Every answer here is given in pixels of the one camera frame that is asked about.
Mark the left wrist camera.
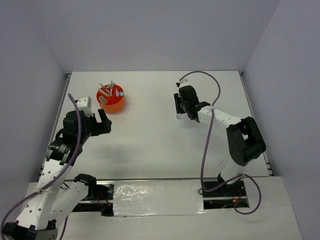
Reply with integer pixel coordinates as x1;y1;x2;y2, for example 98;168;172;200
76;96;93;116

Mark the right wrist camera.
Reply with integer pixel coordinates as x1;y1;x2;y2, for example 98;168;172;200
175;78;188;88

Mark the small glue bottle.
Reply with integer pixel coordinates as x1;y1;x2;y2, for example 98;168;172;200
176;113;184;120

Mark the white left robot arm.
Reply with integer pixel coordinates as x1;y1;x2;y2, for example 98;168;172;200
1;109;112;240

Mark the purple pink highlighter marker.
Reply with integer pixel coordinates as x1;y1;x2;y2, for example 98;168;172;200
115;88;120;97

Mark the pink eraser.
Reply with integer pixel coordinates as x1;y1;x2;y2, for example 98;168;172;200
98;96;107;105

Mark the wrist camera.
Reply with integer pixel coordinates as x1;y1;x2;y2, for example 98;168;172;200
175;78;188;88
76;96;93;116

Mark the silver tape panel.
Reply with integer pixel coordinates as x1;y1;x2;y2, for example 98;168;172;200
113;180;207;217

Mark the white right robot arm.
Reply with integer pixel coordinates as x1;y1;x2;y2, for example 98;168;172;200
173;85;266;196

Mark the orange round pen holder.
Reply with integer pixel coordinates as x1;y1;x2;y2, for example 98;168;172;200
96;83;126;114

